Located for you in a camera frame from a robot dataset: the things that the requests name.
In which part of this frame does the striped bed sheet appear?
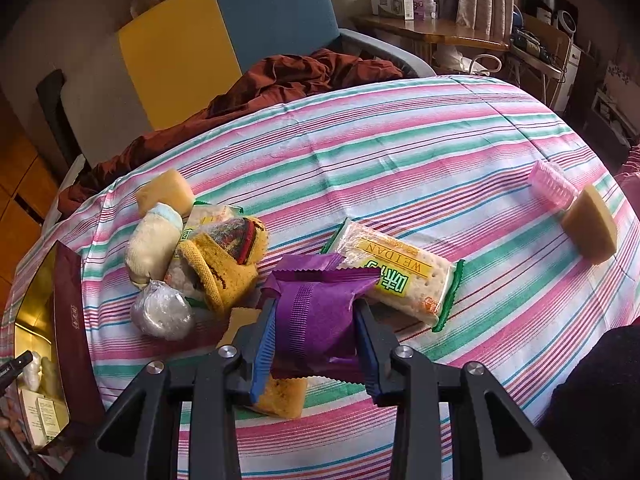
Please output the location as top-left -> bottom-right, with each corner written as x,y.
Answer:
0,75 -> 640,480

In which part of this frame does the white packet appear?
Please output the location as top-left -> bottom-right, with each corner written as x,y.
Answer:
20,357 -> 44,394

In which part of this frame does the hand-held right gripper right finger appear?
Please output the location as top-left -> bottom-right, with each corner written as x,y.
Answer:
354,301 -> 573,480

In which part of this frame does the wooden desk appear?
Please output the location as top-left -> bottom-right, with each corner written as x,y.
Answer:
350,12 -> 511,53

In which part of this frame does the rust brown blanket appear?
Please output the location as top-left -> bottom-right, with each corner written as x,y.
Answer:
57,49 -> 421,221

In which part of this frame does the yellow and blue padded chair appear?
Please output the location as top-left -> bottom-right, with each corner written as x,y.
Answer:
117,0 -> 436,133

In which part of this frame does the rolled cream sock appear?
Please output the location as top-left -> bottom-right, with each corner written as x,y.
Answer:
124,202 -> 185,286

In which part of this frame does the person's dark clothing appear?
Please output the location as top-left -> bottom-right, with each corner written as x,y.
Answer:
537,325 -> 640,480

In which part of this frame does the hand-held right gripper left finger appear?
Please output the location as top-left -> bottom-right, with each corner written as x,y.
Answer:
65,299 -> 278,480

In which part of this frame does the orange wooden cabinet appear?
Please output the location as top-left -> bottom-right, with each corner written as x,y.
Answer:
0,90 -> 63,281

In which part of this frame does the tan wedge sponge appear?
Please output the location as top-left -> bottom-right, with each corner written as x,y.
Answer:
560,183 -> 619,266

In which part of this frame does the clear plastic wrapped ball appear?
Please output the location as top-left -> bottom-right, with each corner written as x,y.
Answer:
130,280 -> 196,341

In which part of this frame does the maroon box with gold lining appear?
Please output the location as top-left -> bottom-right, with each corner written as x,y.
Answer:
0,240 -> 107,463

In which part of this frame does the crushed cracker packet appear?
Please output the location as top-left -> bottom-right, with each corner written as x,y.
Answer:
165,201 -> 246,306

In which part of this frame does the purple snack packet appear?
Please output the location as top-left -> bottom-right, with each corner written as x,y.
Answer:
257,253 -> 383,386

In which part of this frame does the yellow knit sock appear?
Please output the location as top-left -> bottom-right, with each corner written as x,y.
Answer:
177,216 -> 270,315

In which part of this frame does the yellow rectangular sponge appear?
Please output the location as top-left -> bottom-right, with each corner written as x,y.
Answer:
135,168 -> 196,216

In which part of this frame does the pink hair roller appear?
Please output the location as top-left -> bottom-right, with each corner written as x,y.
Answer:
529,160 -> 580,211

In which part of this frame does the whole cracker packet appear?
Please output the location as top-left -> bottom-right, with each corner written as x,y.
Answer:
320,218 -> 466,333

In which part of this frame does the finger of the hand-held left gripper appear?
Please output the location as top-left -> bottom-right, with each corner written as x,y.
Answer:
0,351 -> 35,386

